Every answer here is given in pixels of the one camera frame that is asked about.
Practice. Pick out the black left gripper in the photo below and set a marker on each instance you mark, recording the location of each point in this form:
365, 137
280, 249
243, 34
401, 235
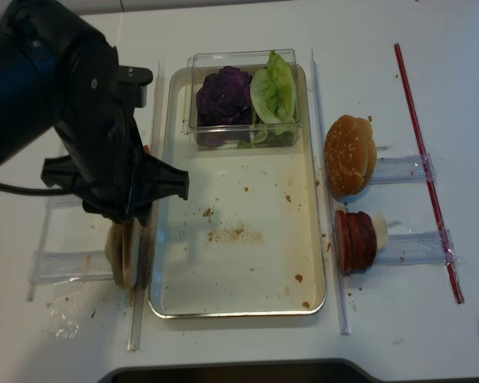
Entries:
107, 167

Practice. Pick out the green lettuce leaf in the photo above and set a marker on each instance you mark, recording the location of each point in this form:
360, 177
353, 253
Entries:
273, 91

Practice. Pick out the clear right guide rail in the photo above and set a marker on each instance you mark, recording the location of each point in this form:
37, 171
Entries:
339, 287

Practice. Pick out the clear bun dispenser track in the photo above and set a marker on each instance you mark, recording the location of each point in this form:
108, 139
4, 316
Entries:
415, 169

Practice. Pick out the clear plastic lettuce box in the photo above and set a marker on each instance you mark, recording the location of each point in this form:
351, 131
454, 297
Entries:
254, 135

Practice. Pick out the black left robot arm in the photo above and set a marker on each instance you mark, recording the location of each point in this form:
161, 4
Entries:
59, 72

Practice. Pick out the bun top behind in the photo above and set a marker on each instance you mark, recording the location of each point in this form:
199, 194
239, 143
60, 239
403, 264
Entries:
371, 163

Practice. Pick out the metal baking tray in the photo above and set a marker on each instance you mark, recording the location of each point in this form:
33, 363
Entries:
248, 239

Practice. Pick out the clear bread dispenser track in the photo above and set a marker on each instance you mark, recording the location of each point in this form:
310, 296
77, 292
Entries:
49, 267

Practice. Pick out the purple lettuce leaf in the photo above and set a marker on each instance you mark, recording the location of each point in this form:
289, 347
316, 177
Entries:
224, 98

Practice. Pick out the clear patty dispenser track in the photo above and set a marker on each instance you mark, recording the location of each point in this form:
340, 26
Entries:
427, 248

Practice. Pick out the dark monitor edge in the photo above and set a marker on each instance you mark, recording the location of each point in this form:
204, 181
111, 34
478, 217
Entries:
280, 371

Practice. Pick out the sesame bun top front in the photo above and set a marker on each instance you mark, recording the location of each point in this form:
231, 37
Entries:
346, 154

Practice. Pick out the red plastic strip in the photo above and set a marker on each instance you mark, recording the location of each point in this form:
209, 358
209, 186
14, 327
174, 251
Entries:
446, 242

